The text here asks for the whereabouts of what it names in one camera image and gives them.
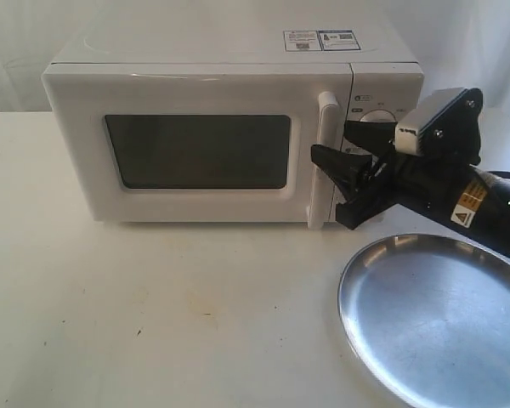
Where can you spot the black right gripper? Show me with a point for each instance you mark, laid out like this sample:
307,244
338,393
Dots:
446,193

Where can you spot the white microwave door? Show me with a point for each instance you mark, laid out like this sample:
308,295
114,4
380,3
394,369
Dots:
201,143

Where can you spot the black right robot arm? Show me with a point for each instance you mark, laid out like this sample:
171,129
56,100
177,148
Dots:
455,138

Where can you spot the white microwave oven body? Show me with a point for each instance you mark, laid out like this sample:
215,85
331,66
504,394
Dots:
386,75

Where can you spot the upper white control knob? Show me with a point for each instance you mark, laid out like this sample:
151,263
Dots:
378,116

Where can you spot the white backdrop curtain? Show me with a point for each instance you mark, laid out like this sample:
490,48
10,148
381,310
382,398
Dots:
457,43

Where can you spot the round stainless steel plate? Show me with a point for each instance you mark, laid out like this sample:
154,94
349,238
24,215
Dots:
428,317

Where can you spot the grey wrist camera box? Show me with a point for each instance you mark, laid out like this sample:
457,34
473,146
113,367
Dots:
409,131

